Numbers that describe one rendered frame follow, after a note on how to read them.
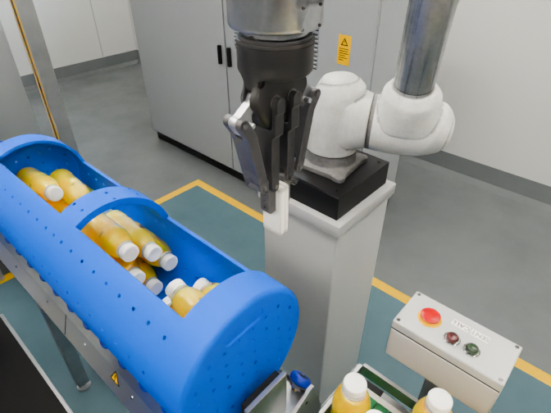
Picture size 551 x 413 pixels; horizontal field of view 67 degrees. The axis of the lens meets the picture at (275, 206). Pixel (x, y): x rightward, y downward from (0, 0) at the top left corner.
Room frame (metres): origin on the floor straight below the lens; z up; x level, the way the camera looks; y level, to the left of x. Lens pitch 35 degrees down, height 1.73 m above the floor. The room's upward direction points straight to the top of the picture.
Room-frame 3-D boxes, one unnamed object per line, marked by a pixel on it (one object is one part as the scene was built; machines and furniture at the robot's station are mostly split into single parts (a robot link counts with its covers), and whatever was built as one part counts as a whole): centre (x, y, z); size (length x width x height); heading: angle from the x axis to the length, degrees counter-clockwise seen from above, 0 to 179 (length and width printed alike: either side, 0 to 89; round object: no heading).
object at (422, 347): (0.48, -0.33, 1.05); 0.20 x 0.10 x 0.10; 48
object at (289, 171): (0.43, -0.01, 1.52); 0.04 x 0.01 x 0.11; 48
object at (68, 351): (1.05, 0.85, 0.31); 0.06 x 0.06 x 0.63; 48
